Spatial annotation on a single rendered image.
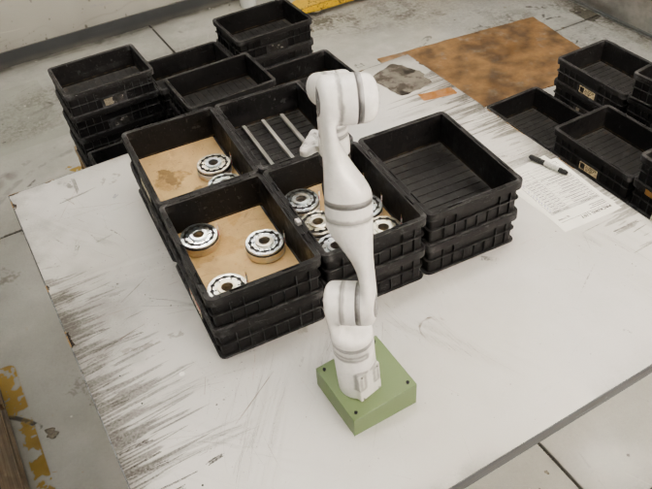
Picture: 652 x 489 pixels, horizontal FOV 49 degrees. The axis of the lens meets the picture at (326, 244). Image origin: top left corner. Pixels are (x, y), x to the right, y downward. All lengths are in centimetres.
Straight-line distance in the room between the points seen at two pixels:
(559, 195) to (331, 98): 121
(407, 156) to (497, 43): 248
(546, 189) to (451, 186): 36
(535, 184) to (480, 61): 215
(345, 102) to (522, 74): 312
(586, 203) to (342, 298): 109
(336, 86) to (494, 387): 87
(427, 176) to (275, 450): 92
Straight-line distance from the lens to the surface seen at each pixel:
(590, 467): 256
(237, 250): 195
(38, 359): 301
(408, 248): 190
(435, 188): 211
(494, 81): 425
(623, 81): 361
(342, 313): 144
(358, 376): 160
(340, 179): 131
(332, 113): 127
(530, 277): 206
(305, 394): 177
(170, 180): 223
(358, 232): 136
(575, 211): 229
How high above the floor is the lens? 214
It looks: 43 degrees down
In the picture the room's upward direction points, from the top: 5 degrees counter-clockwise
